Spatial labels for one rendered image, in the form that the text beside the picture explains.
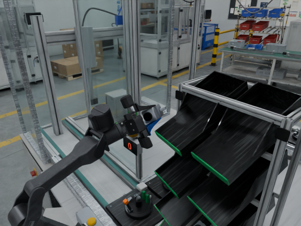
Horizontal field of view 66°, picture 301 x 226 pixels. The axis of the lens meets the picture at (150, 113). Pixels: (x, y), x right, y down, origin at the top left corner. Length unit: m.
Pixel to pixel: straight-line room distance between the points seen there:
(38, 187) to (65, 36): 1.35
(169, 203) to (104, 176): 0.68
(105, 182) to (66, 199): 0.24
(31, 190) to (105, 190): 0.80
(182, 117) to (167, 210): 0.36
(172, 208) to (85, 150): 0.41
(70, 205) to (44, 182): 0.81
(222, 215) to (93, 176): 0.99
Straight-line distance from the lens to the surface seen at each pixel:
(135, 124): 0.69
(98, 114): 0.68
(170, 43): 2.15
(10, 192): 3.12
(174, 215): 0.92
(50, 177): 0.69
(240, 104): 0.65
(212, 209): 0.75
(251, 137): 0.68
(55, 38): 1.85
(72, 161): 0.70
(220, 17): 12.26
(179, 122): 0.77
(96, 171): 1.58
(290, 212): 1.58
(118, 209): 1.26
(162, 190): 1.34
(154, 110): 0.78
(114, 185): 1.46
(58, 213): 1.47
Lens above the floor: 1.90
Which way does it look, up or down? 26 degrees down
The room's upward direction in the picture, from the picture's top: straight up
